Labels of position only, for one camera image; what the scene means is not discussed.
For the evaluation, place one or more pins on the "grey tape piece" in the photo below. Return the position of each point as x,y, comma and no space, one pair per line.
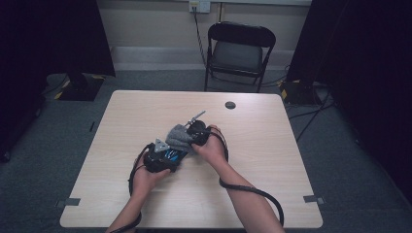
68,202
314,199

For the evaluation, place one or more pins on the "person's left hand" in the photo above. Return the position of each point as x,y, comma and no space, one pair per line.
145,181

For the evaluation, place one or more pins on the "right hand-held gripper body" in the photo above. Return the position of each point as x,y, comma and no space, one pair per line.
199,132

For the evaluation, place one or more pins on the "grey fluffy cloth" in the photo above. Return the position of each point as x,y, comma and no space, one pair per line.
178,137

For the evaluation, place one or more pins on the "blue toy car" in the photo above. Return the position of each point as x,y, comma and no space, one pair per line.
171,156

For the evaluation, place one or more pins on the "white wall socket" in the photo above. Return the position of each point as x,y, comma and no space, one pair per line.
199,6

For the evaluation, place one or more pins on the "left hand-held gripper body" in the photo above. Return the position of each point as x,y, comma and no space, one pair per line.
158,160

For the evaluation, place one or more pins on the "black stand base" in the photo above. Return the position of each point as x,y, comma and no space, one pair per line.
298,93
81,89

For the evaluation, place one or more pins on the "black folding chair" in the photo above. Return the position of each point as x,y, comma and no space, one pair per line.
238,55

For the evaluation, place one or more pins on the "small black floor strip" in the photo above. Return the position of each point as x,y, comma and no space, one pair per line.
92,126

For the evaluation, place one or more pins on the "person's right hand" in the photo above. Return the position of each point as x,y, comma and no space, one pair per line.
213,150

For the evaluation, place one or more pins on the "black curtain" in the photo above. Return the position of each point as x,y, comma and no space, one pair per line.
372,64
48,32

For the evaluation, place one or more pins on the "round grey table grommet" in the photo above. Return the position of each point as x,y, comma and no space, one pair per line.
230,105

